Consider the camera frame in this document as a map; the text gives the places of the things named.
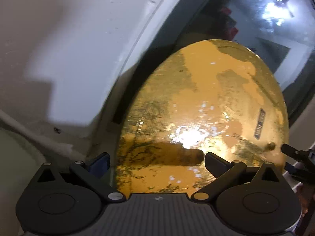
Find gold round box lid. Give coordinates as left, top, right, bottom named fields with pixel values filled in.
left=114, top=40, right=289, bottom=195

